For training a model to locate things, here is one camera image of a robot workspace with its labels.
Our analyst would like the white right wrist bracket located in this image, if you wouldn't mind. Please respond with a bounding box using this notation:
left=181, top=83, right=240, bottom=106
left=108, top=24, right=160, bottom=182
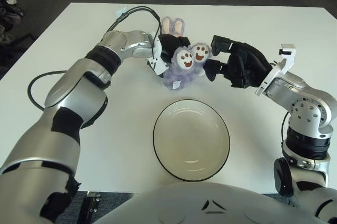
left=254, top=44, right=298, bottom=96

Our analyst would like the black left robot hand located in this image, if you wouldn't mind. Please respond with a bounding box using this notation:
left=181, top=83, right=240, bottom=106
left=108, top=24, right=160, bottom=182
left=156, top=34, right=192, bottom=64

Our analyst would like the white plate with black rim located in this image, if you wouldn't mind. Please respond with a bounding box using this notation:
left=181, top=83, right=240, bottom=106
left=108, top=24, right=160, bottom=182
left=153, top=99, right=231, bottom=182

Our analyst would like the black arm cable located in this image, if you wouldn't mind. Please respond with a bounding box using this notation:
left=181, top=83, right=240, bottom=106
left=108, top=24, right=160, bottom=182
left=27, top=5, right=163, bottom=111
left=280, top=110, right=290, bottom=151

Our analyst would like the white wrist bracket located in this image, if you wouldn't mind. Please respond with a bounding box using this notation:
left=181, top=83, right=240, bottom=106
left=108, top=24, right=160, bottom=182
left=146, top=37, right=168, bottom=79
left=254, top=44, right=298, bottom=96

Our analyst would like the purple plush rabbit doll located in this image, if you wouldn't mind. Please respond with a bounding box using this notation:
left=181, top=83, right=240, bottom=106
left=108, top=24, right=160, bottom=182
left=160, top=17, right=213, bottom=92

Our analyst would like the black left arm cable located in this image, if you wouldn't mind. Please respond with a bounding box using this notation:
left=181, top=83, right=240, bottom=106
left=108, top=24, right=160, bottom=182
left=27, top=5, right=163, bottom=111

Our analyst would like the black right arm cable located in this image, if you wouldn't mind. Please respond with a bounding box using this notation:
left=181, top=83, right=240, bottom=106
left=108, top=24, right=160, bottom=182
left=280, top=110, right=290, bottom=151

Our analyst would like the black bracket under table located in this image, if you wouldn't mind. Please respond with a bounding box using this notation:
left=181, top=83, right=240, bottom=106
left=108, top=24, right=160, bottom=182
left=78, top=191, right=102, bottom=224

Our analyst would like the grey robot torso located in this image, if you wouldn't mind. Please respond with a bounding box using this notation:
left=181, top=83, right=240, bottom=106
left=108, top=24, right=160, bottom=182
left=86, top=181, right=337, bottom=224

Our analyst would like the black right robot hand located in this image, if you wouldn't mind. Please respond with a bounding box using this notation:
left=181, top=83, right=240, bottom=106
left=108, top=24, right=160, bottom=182
left=204, top=34, right=273, bottom=89

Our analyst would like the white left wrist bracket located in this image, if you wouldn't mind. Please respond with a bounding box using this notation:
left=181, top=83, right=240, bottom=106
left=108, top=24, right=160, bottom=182
left=146, top=37, right=168, bottom=79

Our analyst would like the dark bag in background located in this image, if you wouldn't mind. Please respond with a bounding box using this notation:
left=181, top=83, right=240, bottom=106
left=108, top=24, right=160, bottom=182
left=0, top=0, right=35, bottom=59

